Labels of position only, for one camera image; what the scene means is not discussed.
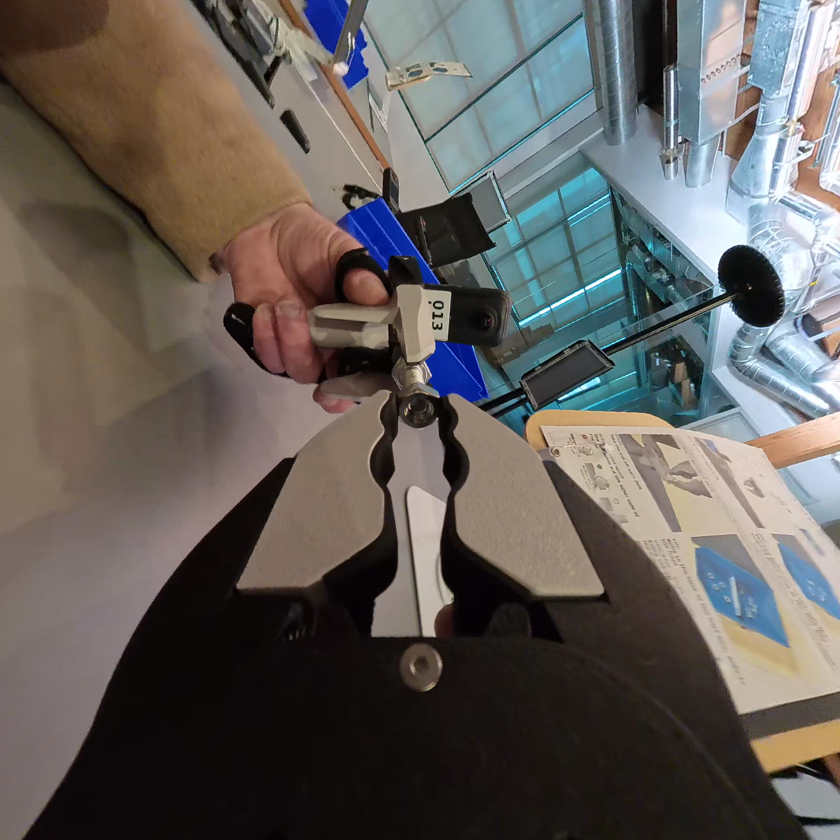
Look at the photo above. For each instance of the silver air duct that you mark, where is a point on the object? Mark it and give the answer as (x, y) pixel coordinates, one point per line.
(787, 367)
(617, 65)

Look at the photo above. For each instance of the steel hex nut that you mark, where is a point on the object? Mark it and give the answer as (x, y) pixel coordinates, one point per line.
(404, 413)

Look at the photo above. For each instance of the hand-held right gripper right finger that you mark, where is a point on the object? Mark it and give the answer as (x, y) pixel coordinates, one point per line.
(518, 518)

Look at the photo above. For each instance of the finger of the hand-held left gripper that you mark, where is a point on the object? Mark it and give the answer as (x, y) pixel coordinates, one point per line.
(412, 321)

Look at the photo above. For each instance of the wooden instruction board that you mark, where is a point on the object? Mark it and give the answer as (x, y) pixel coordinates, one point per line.
(590, 417)

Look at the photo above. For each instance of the black disc top pole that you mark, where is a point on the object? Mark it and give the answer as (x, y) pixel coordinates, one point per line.
(751, 285)

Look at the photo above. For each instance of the dark board document stand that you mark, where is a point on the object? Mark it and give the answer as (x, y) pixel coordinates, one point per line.
(351, 33)

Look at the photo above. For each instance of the printed instruction sheet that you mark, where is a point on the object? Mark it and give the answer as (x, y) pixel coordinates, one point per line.
(689, 525)

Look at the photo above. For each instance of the white document stand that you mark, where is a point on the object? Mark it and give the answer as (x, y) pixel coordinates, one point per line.
(423, 558)
(426, 73)

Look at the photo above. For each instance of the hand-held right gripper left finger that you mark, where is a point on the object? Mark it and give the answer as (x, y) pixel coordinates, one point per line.
(321, 512)

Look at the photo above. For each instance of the black framed display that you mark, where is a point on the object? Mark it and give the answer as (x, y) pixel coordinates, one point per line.
(564, 374)

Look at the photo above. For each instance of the grey desk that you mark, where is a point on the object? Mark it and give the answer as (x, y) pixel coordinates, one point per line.
(131, 459)

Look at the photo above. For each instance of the silver sign frame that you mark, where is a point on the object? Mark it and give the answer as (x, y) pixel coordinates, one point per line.
(489, 200)

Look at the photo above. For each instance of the person's left hand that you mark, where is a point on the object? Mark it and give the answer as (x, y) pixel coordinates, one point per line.
(289, 262)

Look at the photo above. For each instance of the blue plastic bin with divider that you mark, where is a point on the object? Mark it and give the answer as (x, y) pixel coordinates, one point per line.
(459, 367)

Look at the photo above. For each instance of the steel hex bolt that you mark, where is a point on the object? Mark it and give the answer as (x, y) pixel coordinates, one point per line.
(410, 377)

